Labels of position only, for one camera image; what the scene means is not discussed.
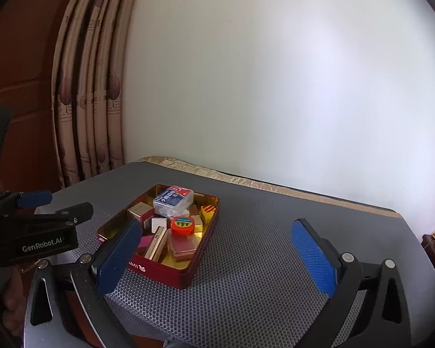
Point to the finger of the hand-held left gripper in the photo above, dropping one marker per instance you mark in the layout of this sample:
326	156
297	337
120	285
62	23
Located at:
36	198
72	214

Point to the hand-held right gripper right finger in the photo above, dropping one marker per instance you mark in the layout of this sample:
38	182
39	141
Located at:
313	261

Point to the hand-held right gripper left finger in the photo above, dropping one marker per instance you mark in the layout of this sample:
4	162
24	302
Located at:
116	257

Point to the pink rectangular box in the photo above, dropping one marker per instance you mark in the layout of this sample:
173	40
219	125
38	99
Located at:
145	244

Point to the long gold box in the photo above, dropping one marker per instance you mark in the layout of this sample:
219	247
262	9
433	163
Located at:
156	244

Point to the brown cardboard box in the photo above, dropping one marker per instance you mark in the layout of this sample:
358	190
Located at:
139	213

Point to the white cube box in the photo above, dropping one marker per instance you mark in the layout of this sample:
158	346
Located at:
159	224

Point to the red tin box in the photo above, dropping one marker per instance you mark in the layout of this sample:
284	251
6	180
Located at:
174	272

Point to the clear case red pad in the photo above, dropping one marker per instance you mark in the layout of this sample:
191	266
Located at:
183	248

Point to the round red tape measure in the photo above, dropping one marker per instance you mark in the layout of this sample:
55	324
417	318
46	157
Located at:
182	225

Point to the clear plastic box blue label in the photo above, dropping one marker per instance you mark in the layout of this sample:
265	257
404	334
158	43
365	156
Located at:
172	199

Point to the small dark red box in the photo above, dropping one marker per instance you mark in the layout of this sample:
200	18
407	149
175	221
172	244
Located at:
193	210

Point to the yellow red striped cube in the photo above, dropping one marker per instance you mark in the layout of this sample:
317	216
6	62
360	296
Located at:
208	213

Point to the beige patterned curtain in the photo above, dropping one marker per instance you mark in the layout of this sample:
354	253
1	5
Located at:
94	98

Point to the brown wooden door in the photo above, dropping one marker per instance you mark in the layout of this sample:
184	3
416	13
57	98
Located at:
21	61

